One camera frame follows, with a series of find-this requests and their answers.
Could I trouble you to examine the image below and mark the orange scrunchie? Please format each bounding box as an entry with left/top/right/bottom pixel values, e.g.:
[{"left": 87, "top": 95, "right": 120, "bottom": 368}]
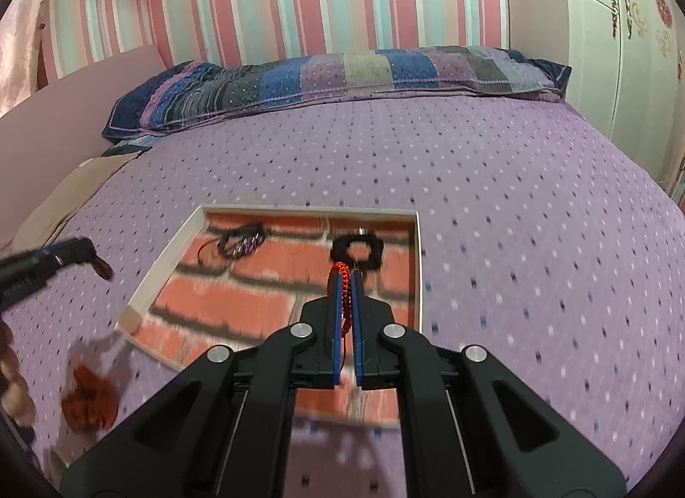
[{"left": 60, "top": 364, "right": 119, "bottom": 433}]

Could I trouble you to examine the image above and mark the red braided cord bracelet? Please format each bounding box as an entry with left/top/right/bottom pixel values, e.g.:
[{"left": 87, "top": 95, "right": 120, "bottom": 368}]
[{"left": 326, "top": 260, "right": 353, "bottom": 353}]

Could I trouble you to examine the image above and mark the beige sheet edge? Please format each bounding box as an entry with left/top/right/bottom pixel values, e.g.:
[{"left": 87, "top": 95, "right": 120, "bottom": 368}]
[{"left": 1, "top": 150, "right": 143, "bottom": 258}]

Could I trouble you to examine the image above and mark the pink headboard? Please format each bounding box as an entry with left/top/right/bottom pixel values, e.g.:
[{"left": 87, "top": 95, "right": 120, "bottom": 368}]
[{"left": 0, "top": 45, "right": 166, "bottom": 246}]

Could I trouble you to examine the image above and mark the white tray brick pattern liner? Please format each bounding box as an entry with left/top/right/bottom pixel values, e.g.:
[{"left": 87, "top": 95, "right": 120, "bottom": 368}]
[{"left": 116, "top": 202, "right": 425, "bottom": 429}]

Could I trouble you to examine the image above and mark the black scrunchie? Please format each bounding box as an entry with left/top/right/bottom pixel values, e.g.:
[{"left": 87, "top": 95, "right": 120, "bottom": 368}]
[{"left": 330, "top": 231, "right": 384, "bottom": 271}]

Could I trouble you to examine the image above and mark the patchwork blue purple pillow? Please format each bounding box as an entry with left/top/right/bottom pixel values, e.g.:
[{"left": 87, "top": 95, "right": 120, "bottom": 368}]
[{"left": 102, "top": 46, "right": 572, "bottom": 148}]

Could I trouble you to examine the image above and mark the white wardrobe with decals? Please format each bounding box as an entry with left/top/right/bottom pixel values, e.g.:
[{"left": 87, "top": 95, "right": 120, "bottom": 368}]
[{"left": 568, "top": 0, "right": 678, "bottom": 182}]

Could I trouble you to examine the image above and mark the black purple braided bracelet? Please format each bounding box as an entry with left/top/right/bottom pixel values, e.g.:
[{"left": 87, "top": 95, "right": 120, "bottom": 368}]
[{"left": 196, "top": 221, "right": 270, "bottom": 268}]

